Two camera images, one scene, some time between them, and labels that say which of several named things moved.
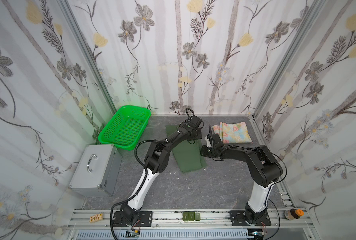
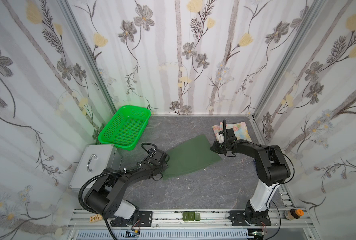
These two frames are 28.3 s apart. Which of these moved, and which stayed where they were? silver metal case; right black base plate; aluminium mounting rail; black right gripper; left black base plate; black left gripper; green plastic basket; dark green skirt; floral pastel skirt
Moved: black left gripper; dark green skirt; black right gripper
Stayed: green plastic basket; silver metal case; right black base plate; aluminium mounting rail; floral pastel skirt; left black base plate
